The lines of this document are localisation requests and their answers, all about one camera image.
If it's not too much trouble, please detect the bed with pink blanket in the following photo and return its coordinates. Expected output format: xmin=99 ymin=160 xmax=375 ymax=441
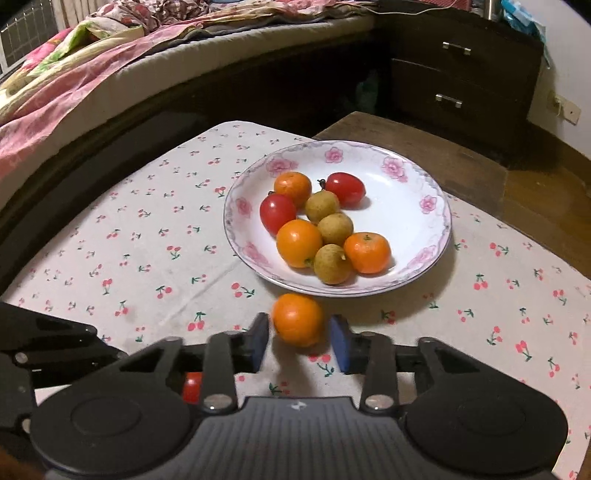
xmin=0 ymin=0 xmax=379 ymax=181

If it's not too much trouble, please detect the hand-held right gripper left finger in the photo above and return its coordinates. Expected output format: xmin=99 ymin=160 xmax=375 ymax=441
xmin=117 ymin=313 xmax=270 ymax=415

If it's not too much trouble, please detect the dark wooden nightstand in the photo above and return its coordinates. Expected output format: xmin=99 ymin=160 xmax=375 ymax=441
xmin=374 ymin=0 xmax=546 ymax=158

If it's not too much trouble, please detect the white floral rimmed plate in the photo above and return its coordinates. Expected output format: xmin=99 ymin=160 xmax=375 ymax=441
xmin=223 ymin=140 xmax=453 ymax=297

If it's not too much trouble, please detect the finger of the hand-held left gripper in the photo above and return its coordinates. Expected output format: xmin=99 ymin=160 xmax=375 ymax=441
xmin=0 ymin=302 xmax=129 ymax=389
xmin=0 ymin=390 xmax=38 ymax=435

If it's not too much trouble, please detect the white window grille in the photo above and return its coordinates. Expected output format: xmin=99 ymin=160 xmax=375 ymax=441
xmin=0 ymin=0 xmax=61 ymax=75

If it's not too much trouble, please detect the small orange with stem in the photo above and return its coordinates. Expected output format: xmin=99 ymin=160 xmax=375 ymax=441
xmin=343 ymin=232 xmax=392 ymax=274

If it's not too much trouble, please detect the wall outlet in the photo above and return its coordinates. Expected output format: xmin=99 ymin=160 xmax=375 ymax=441
xmin=547 ymin=92 xmax=581 ymax=124

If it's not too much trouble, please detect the cherry print tablecloth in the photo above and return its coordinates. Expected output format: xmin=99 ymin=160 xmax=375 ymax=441
xmin=0 ymin=121 xmax=591 ymax=480

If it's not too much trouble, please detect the yellow-brown longan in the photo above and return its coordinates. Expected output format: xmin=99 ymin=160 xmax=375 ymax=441
xmin=318 ymin=212 xmax=355 ymax=247
xmin=305 ymin=189 xmax=341 ymax=225
xmin=313 ymin=244 xmax=354 ymax=286

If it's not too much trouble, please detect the red cherry tomato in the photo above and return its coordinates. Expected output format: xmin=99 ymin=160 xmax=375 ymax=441
xmin=259 ymin=193 xmax=297 ymax=235
xmin=325 ymin=172 xmax=367 ymax=208
xmin=181 ymin=371 xmax=204 ymax=406

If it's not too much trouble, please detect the dark wooden bed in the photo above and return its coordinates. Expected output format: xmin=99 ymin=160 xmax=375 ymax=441
xmin=0 ymin=0 xmax=393 ymax=296

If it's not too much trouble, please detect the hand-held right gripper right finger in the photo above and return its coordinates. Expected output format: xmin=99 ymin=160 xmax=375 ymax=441
xmin=329 ymin=315 xmax=481 ymax=415

